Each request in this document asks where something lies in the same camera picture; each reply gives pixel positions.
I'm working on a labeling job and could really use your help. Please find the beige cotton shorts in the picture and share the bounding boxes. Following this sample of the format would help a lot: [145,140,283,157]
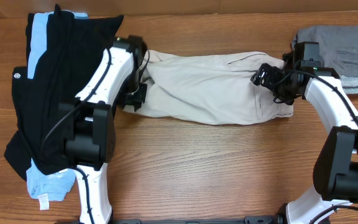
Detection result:
[124,50,293,125]

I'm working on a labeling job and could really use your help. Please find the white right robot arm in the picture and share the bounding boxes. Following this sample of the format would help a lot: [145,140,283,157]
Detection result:
[244,42,358,224]

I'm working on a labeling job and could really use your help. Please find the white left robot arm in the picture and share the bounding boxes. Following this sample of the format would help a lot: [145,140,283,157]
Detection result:
[58,35,150,223]

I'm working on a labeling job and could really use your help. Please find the grey folded shorts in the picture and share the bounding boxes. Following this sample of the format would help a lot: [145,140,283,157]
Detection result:
[291,26,358,94]

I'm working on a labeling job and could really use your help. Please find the black garment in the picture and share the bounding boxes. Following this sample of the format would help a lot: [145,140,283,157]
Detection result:
[4,6,124,180]

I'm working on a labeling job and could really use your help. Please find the light blue garment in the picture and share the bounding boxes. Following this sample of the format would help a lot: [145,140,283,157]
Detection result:
[24,12,76,210]

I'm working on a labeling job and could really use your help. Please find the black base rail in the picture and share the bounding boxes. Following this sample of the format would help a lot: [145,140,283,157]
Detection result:
[54,205,331,224]

